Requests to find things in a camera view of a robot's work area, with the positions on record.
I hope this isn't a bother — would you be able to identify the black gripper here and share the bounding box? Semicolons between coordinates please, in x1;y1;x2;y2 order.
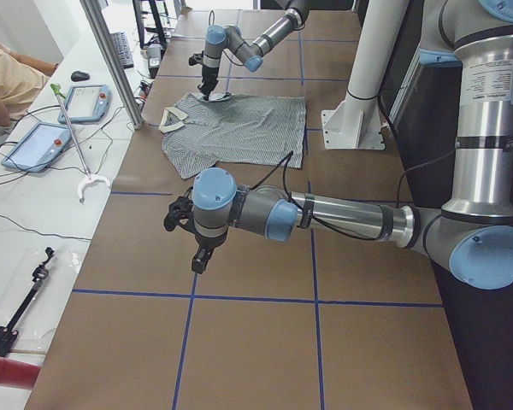
198;65;219;101
191;232;227;273

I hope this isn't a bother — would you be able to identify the striped polo shirt cream collar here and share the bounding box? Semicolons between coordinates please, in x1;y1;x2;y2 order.
159;92;306;179

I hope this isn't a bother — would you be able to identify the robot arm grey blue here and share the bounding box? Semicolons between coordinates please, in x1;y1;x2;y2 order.
187;1;513;290
189;0;310;101

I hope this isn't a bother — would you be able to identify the black keyboard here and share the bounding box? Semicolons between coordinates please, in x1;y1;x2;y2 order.
110;32;134;68

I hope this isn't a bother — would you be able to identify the far blue teach pendant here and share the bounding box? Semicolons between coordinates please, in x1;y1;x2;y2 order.
64;85;111;124

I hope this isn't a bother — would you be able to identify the blue teach pendant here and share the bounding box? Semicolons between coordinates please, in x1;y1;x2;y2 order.
64;85;111;124
1;122;71;173

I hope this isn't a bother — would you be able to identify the black computer mouse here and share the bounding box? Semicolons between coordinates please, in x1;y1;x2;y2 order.
70;70;91;82

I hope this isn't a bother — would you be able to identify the white reacher grabber tool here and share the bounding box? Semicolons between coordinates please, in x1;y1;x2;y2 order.
50;83;111;203

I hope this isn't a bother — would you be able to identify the near blue teach pendant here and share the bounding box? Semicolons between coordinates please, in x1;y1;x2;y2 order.
1;122;71;173

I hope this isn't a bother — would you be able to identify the person in beige shirt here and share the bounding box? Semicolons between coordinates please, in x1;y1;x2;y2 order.
0;43;59;127

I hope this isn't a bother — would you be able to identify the black tripod stick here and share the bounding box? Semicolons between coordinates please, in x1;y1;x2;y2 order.
0;247;55;357

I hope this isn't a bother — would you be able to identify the red cylinder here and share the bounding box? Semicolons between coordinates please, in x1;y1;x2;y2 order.
0;356;40;390

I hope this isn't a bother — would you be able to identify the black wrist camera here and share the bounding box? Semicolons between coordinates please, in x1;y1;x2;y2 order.
188;52;204;67
163;196;196;233

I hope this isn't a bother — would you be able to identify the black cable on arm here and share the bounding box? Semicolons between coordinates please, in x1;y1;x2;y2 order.
182;149;458;243

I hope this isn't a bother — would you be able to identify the aluminium frame post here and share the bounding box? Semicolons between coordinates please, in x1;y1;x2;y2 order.
80;0;144;130

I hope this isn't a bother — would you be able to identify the white column pedestal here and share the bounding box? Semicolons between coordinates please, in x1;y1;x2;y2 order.
321;0;409;150

